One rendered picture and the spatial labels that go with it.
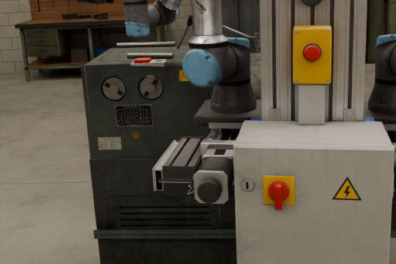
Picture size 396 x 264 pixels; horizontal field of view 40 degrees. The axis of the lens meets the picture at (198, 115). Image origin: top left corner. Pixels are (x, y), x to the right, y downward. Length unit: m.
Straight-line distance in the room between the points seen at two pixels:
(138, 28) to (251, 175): 0.71
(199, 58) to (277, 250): 0.59
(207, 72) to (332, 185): 0.54
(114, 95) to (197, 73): 0.70
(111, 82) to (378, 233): 1.29
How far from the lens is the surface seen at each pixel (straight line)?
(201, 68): 1.58
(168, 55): 2.23
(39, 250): 3.55
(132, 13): 1.74
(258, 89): 2.26
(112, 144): 2.27
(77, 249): 3.48
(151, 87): 2.18
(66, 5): 9.24
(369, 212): 1.26
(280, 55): 1.36
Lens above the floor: 1.62
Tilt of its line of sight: 15 degrees down
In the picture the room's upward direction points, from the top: 3 degrees counter-clockwise
